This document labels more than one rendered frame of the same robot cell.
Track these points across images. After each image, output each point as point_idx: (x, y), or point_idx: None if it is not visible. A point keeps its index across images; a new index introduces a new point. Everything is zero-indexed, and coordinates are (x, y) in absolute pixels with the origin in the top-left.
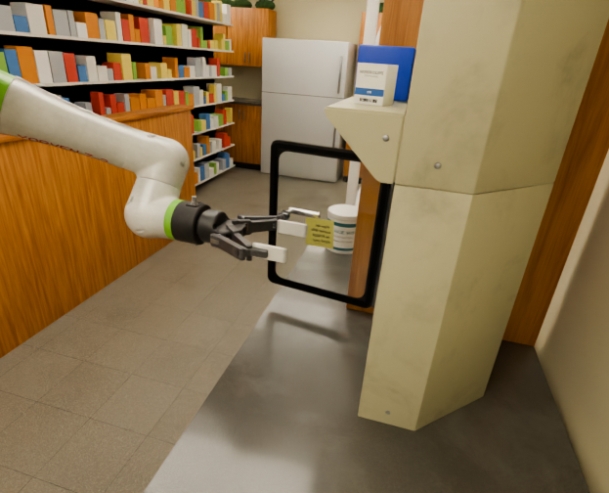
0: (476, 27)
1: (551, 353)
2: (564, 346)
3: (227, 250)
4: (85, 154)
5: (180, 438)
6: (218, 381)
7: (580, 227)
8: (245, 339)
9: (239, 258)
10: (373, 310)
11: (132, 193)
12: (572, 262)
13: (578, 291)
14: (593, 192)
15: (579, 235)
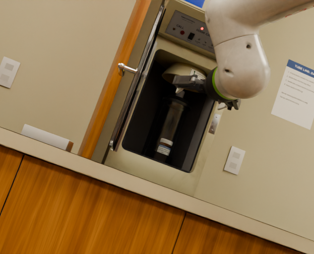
0: None
1: (91, 158)
2: (105, 149)
3: (238, 104)
4: (307, 9)
5: (275, 227)
6: (227, 209)
7: (93, 83)
8: (176, 191)
9: (238, 108)
10: (215, 128)
11: (264, 51)
12: (92, 104)
13: (108, 118)
14: (101, 65)
15: (94, 88)
